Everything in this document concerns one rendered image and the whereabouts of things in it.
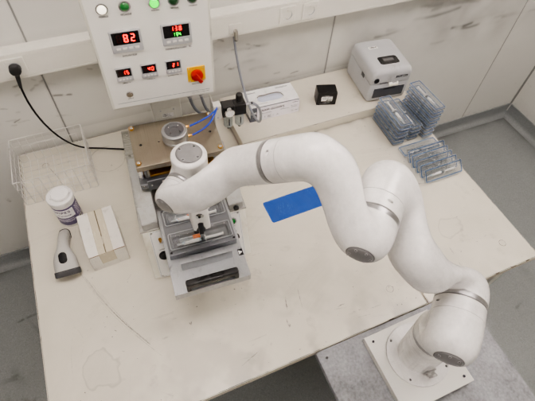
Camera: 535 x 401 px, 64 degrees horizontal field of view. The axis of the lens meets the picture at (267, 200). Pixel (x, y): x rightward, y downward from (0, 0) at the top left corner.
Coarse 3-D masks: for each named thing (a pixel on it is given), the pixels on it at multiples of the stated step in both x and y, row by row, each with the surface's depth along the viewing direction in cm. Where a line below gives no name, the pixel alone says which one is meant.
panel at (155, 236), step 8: (232, 216) 142; (240, 224) 144; (152, 232) 135; (160, 232) 136; (240, 232) 146; (152, 240) 137; (160, 240) 136; (240, 240) 147; (160, 248) 139; (160, 264) 142; (160, 272) 143; (168, 272) 144
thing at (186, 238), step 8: (216, 224) 128; (224, 224) 129; (184, 232) 126; (192, 232) 126; (208, 232) 127; (216, 232) 127; (224, 232) 127; (176, 240) 125; (184, 240) 125; (192, 240) 125; (200, 240) 125; (208, 240) 125; (176, 248) 123
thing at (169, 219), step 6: (216, 204) 133; (222, 204) 133; (210, 210) 131; (216, 210) 131; (222, 210) 132; (168, 216) 129; (174, 216) 129; (180, 216) 129; (186, 216) 130; (168, 222) 128; (174, 222) 128; (180, 222) 128
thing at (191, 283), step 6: (228, 270) 119; (234, 270) 119; (204, 276) 118; (210, 276) 118; (216, 276) 118; (222, 276) 118; (228, 276) 119; (186, 282) 116; (192, 282) 116; (198, 282) 117; (204, 282) 118; (210, 282) 119; (186, 288) 117
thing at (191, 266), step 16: (160, 224) 131; (192, 256) 126; (208, 256) 121; (224, 256) 124; (240, 256) 126; (176, 272) 122; (192, 272) 123; (208, 272) 123; (240, 272) 123; (176, 288) 120; (192, 288) 120; (208, 288) 121
